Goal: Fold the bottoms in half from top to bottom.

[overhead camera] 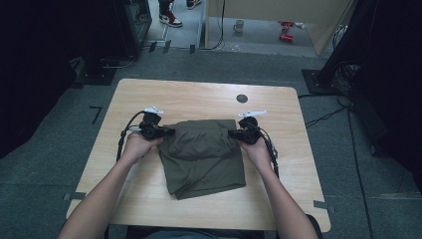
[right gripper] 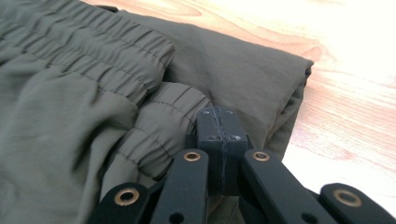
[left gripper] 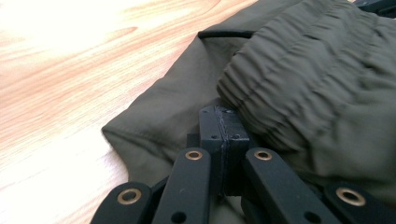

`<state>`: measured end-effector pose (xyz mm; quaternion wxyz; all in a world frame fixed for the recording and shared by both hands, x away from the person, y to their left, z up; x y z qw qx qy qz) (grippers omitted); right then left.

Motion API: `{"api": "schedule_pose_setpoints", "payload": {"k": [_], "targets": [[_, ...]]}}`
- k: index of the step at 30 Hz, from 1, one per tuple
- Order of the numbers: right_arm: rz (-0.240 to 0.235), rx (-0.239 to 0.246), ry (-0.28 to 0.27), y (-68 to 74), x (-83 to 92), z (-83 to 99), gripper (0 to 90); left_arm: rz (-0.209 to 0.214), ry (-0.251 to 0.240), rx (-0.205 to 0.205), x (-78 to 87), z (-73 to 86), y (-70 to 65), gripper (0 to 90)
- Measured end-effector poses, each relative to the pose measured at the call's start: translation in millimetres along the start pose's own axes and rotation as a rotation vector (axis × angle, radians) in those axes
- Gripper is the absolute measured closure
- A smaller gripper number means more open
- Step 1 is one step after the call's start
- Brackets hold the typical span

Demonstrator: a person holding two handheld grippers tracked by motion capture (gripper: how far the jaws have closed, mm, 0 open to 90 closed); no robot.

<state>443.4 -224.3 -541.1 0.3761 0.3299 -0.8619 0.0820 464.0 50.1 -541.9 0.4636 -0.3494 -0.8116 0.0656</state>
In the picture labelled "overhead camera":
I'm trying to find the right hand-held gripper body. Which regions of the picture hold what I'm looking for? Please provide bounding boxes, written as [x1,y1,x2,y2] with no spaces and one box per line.
[237,110,268,145]

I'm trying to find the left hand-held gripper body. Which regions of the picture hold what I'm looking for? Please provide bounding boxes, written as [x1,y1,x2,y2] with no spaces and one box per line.
[137,106,167,140]

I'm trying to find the olive green shorts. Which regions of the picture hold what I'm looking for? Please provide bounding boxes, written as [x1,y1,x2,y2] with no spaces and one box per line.
[156,119,248,201]

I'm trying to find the person's left hand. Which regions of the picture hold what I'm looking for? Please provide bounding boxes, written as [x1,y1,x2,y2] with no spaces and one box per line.
[122,131,164,164]

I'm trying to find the person's right hand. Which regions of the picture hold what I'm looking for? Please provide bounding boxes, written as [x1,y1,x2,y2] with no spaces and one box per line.
[240,136,272,171]

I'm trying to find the black stand base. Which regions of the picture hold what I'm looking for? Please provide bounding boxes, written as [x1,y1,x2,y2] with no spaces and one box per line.
[301,68,340,97]
[74,58,117,87]

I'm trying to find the grey tape strip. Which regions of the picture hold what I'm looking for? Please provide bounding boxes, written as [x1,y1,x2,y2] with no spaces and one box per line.
[313,199,336,214]
[62,191,88,202]

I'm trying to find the person's lap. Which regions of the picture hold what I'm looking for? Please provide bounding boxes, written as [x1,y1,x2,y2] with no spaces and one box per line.
[105,213,324,239]

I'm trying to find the black cabinet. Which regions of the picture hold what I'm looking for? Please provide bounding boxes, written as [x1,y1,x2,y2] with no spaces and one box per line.
[113,0,154,58]

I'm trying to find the beige wooden partition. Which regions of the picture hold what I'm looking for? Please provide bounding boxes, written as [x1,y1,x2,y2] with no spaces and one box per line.
[204,0,358,58]

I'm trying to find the black curtain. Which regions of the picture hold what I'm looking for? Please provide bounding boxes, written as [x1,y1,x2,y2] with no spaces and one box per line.
[0,0,133,160]
[317,0,422,182]

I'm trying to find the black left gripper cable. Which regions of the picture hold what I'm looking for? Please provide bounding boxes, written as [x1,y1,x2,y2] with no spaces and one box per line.
[115,111,146,162]

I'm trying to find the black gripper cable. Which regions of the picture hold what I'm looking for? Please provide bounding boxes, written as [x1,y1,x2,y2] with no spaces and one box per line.
[261,126,281,177]
[115,111,146,162]

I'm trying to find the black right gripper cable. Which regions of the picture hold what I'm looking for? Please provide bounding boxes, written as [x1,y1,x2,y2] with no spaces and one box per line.
[261,126,281,177]

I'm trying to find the black hanging cable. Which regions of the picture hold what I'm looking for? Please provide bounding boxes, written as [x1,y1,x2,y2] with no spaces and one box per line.
[198,0,227,52]

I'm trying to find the bundle of black cables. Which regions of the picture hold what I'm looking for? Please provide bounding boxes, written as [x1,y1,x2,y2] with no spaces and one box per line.
[331,62,362,95]

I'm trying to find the long black floor cable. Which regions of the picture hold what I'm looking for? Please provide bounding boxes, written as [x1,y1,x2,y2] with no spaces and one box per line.
[345,108,375,239]

